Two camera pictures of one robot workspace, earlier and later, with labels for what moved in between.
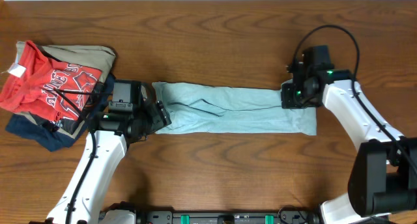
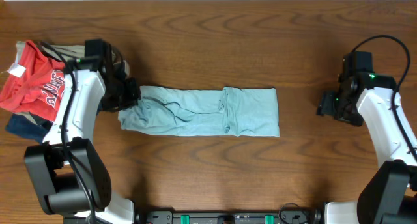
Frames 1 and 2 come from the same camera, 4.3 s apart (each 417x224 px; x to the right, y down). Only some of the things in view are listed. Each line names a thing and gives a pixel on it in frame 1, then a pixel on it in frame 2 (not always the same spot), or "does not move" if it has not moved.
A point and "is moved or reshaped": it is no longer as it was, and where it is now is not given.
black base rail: [225, 216] does not move
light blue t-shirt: [197, 108] is moved or reshaped
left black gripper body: [154, 118] → [123, 93]
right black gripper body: [296, 96] → [334, 105]
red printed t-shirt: [37, 85] does not move
